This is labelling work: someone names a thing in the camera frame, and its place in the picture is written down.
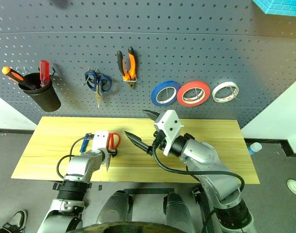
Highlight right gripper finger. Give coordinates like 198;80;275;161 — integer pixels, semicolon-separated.
141;109;161;121
124;130;153;152

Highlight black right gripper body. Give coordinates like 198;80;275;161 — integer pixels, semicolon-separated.
147;130;169;157

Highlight red handled scissors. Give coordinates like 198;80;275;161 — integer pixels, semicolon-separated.
105;132;121;172

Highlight large red tape roll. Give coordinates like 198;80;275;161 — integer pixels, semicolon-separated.
176;81;209;108

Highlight orange and black pliers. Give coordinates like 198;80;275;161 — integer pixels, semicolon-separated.
117;46;137;90

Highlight black plastic tool cup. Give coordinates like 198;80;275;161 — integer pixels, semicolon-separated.
22;72;62;113

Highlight blue tape roll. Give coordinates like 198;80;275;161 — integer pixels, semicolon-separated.
151;80;180;108

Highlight white tape roll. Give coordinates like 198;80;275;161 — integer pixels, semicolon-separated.
211;82;240;103

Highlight dark grey perforated pegboard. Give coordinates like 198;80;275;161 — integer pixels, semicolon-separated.
0;0;296;128

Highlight clear plastic bottle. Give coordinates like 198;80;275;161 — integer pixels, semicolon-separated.
247;142;263;156

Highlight black and white sneaker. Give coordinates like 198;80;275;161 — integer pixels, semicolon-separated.
0;210;29;233

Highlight orange and black screwdriver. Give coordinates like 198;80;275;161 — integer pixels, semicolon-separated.
1;66;38;90

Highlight turquoise brick-pattern bin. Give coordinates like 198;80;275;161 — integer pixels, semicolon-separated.
252;0;296;17

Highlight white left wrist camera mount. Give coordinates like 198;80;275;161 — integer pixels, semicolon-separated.
90;130;110;151

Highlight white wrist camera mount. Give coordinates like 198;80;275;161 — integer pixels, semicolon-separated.
153;109;185;156
90;130;110;151

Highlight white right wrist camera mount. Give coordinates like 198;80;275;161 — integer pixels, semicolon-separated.
153;109;185;156

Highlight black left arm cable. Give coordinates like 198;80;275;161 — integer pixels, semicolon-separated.
56;134;95;182

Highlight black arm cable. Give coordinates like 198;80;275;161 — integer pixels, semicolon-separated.
151;143;245;233
56;134;95;182

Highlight black metal table frame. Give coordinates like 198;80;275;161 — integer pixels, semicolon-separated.
52;181;213;233

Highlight blue handled scissors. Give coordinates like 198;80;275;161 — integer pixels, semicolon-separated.
84;70;113;109

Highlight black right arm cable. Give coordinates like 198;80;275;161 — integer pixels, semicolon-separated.
151;143;245;233

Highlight red handled screwdriver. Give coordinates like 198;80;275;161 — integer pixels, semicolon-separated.
38;60;52;88

